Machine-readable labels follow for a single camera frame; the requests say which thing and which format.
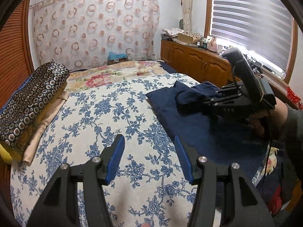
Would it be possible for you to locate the navy blue t-shirt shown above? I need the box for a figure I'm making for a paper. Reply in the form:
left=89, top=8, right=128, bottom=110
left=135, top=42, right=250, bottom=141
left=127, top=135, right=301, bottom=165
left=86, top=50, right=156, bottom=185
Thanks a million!
left=146, top=81, right=267, bottom=178

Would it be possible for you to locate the right hand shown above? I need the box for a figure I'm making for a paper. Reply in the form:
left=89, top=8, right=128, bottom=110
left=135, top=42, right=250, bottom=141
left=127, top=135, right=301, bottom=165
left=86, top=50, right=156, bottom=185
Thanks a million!
left=249, top=97, right=288, bottom=139

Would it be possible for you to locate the long wooden cabinet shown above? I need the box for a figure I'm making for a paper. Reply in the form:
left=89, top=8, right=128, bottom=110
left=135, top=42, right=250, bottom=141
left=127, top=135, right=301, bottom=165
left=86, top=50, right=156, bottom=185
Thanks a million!
left=160, top=38, right=299, bottom=109

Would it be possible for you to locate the beige folded cloth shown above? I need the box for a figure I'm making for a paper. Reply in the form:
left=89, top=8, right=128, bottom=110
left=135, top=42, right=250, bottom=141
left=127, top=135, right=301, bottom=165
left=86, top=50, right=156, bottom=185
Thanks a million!
left=22, top=91, right=69, bottom=165

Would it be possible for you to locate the yellow cushion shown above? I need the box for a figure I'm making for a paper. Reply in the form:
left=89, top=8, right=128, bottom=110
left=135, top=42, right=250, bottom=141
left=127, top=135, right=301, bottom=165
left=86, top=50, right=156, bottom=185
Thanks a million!
left=0, top=141, right=22, bottom=165

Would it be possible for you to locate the striped window blind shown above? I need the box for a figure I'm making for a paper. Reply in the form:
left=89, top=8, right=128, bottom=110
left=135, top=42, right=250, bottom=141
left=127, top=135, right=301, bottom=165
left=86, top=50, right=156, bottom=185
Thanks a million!
left=210, top=0, right=292, bottom=71

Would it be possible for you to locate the navy blue bed sheet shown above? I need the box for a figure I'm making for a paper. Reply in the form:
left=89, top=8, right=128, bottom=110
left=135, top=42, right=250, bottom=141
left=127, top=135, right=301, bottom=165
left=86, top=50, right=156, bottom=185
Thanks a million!
left=157, top=61, right=178, bottom=74

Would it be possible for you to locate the open cardboard box on cabinet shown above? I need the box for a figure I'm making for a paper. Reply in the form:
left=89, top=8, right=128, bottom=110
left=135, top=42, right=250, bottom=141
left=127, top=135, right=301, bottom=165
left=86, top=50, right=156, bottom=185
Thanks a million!
left=177, top=31, right=202, bottom=45

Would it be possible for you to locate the blue floral white quilt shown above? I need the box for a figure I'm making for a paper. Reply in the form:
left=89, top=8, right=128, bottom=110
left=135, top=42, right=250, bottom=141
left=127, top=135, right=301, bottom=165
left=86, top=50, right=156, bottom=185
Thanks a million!
left=10, top=73, right=197, bottom=226

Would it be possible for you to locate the dark circle-patterned pillow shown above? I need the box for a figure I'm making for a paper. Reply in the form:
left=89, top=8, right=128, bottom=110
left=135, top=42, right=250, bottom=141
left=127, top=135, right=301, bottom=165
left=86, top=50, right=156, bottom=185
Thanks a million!
left=1, top=61, right=70, bottom=152

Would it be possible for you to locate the beige side curtain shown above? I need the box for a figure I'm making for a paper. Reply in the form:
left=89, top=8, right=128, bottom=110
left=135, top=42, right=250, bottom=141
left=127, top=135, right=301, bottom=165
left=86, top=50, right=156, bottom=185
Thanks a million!
left=181, top=0, right=193, bottom=31

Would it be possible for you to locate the red floral cream blanket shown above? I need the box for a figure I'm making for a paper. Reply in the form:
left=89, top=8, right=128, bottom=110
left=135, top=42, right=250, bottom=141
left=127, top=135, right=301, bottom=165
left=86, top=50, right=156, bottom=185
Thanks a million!
left=65, top=61, right=168, bottom=93

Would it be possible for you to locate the cardboard box with blue items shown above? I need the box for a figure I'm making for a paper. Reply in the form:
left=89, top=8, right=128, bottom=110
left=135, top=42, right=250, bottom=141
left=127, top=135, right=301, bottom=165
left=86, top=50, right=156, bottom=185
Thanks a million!
left=107, top=51, right=128, bottom=65

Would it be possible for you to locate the brown wooden wardrobe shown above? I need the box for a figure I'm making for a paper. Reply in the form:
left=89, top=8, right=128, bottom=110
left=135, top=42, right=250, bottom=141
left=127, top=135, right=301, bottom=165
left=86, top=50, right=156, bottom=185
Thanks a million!
left=0, top=0, right=34, bottom=107

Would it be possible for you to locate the circle-patterned sheer curtain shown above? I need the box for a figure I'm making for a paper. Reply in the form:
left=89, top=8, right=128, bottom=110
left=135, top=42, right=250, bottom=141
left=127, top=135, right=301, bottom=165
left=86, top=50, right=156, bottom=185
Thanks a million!
left=31, top=0, right=160, bottom=71

